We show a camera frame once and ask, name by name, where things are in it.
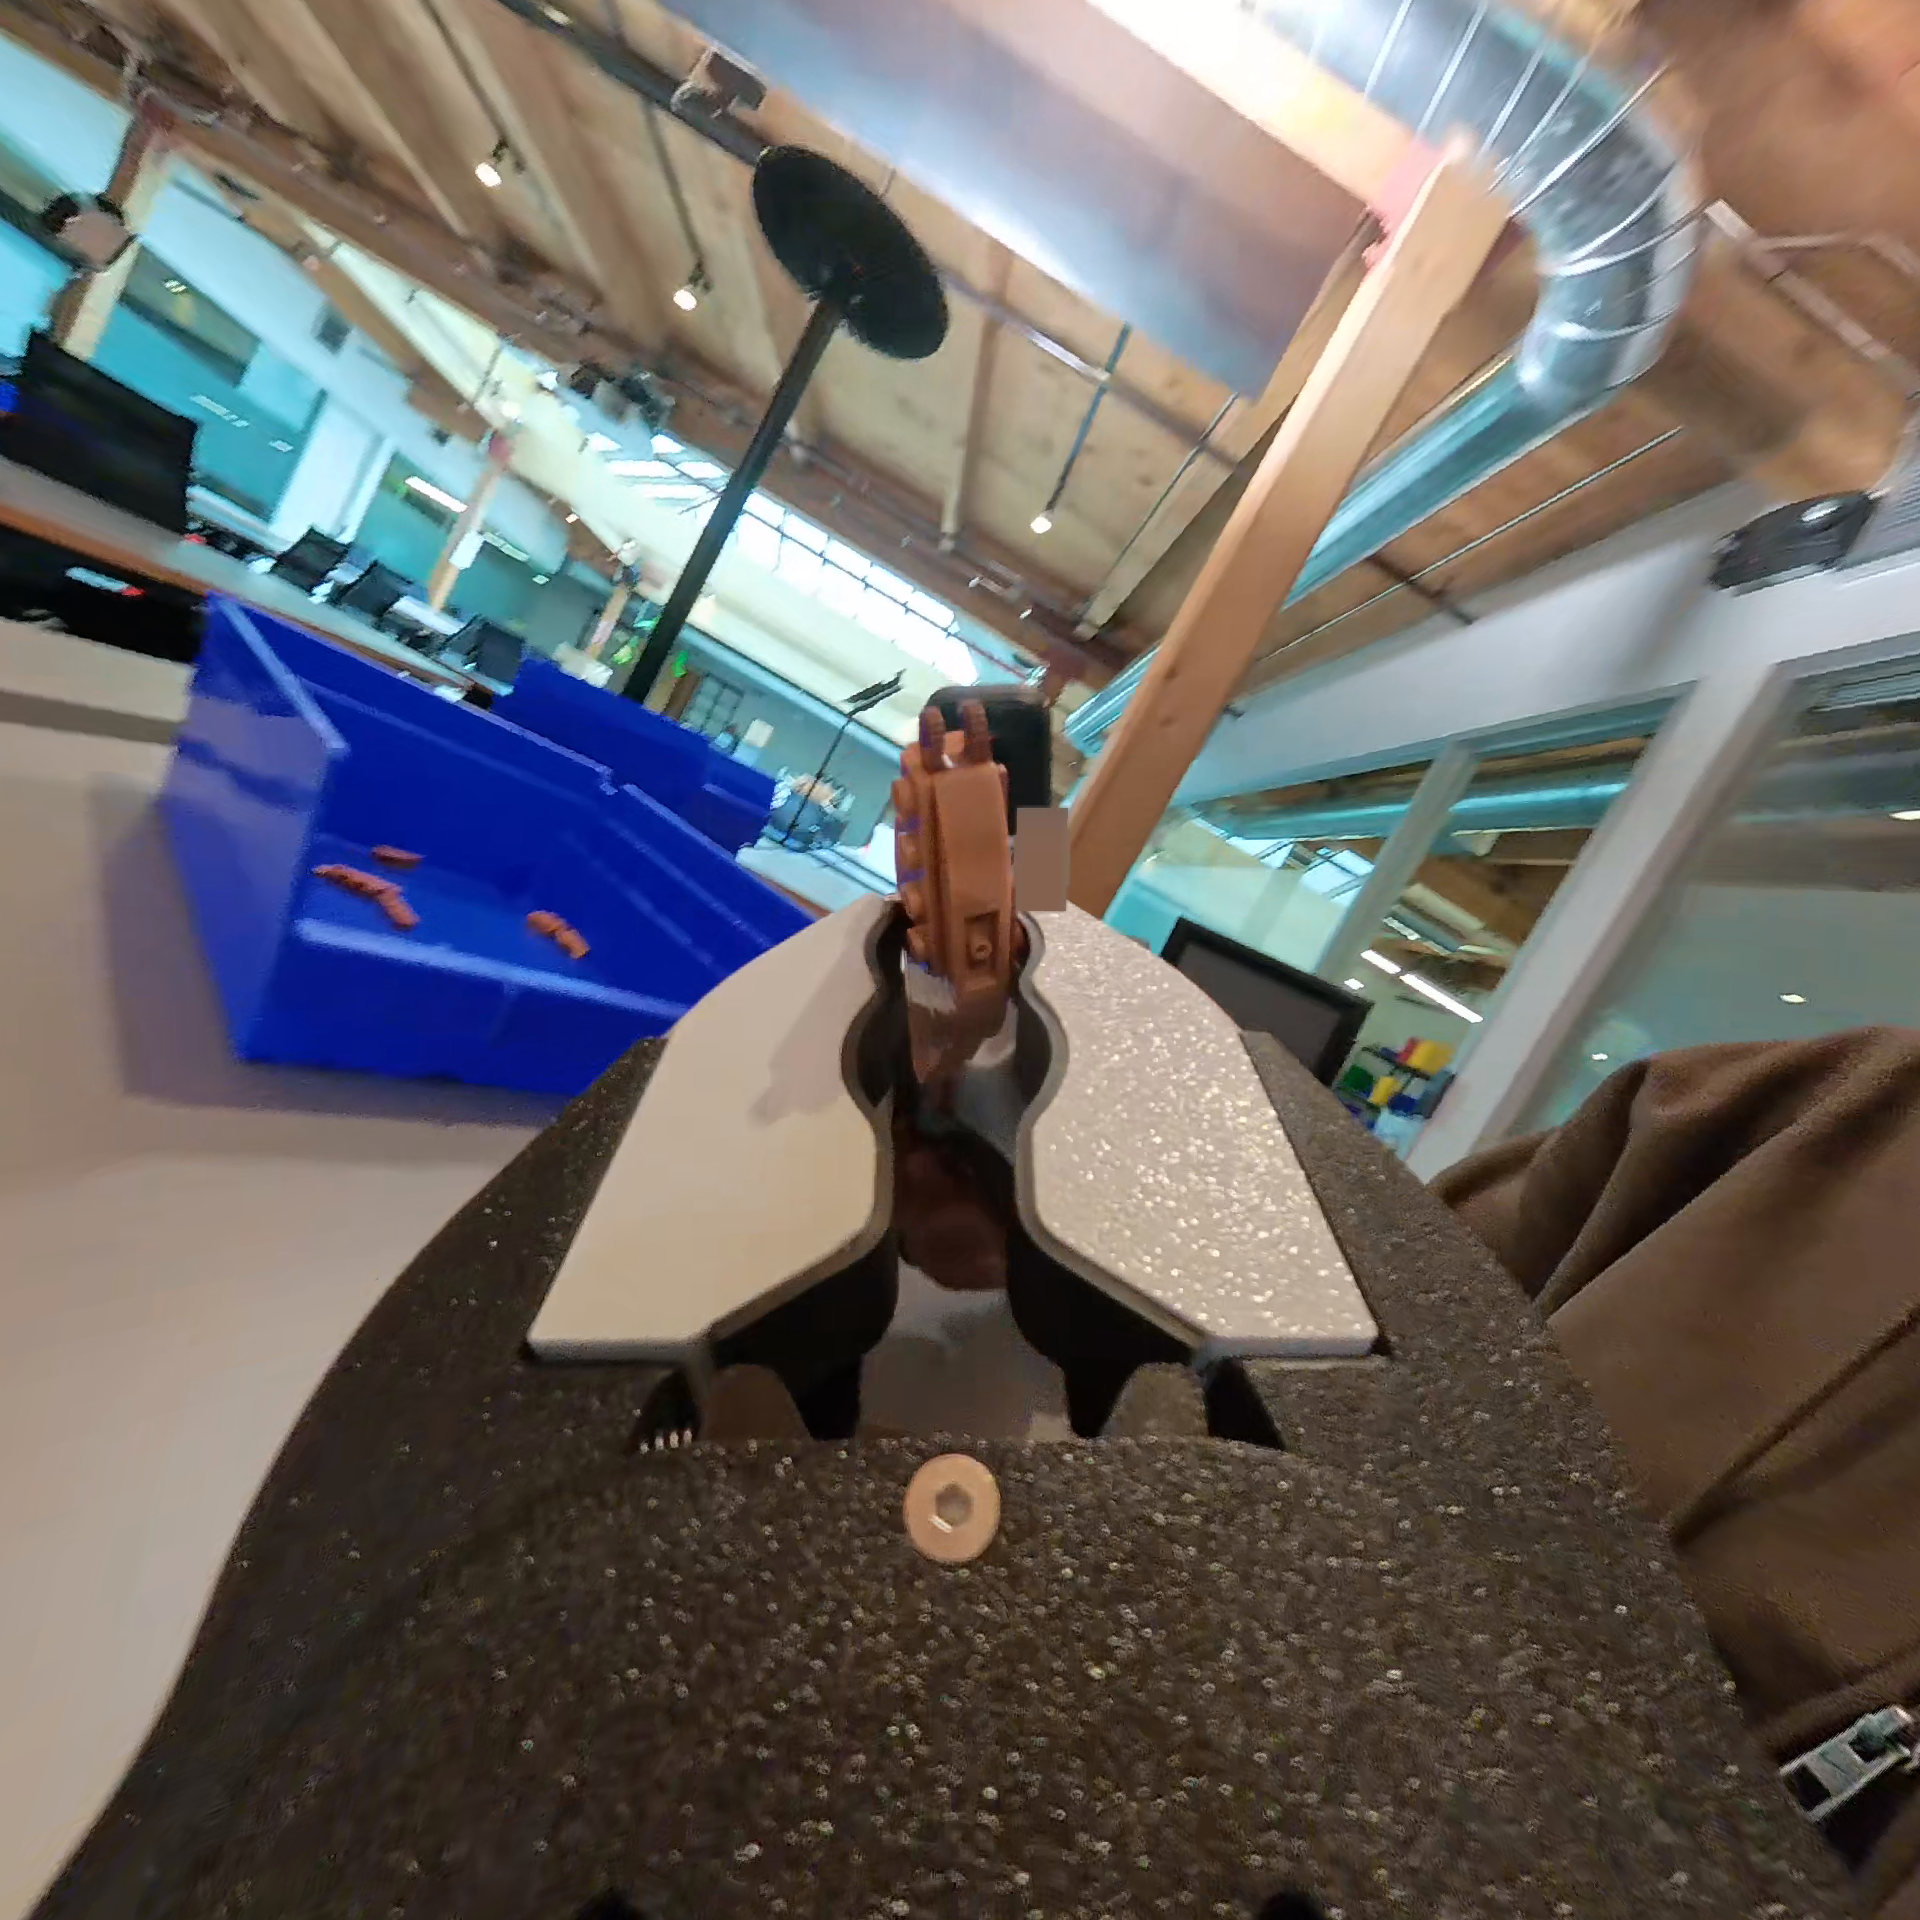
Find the brown brick assembly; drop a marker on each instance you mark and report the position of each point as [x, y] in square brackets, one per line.
[960, 856]

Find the black rounded device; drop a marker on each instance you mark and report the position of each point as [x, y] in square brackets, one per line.
[1021, 744]

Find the wooden support post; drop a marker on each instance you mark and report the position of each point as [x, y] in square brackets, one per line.
[1275, 524]

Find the person's brown jacket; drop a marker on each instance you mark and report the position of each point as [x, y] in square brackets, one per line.
[1769, 1350]

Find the coloured storage bins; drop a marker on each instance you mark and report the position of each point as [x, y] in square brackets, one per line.
[1395, 1089]

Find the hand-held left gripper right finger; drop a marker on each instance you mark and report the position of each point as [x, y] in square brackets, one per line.
[1185, 1171]

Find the black disc floor lamp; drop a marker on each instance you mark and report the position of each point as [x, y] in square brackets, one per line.
[849, 255]

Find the black monitor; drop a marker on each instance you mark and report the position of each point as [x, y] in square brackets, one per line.
[1275, 997]
[106, 435]

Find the black office chair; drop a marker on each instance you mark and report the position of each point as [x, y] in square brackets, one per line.
[376, 589]
[312, 559]

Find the wide silver ceiling duct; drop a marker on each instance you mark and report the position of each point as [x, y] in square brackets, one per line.
[1606, 270]

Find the blue plastic bin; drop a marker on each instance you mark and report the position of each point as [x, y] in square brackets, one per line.
[661, 735]
[451, 1004]

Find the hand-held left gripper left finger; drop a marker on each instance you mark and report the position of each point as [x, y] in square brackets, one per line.
[721, 1171]

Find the black ceiling device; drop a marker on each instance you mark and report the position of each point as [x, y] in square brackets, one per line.
[1792, 540]

